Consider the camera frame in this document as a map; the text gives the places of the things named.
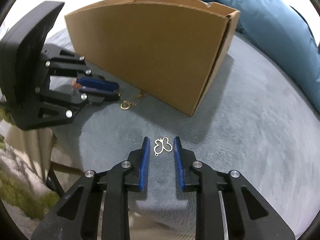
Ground brown cardboard box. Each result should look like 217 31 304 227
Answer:
65 0 240 116

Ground blue duvet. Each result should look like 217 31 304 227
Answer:
201 0 320 109

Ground small gold charm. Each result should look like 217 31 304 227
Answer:
135 90 147 100

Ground green shaggy rug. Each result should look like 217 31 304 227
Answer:
1 109 60 220

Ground gold charm cluster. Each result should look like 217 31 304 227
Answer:
120 100 137 111

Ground grey fleece bed blanket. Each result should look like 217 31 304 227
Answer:
46 28 320 238

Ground cream ribbed trousers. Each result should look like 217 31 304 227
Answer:
4 126 63 181

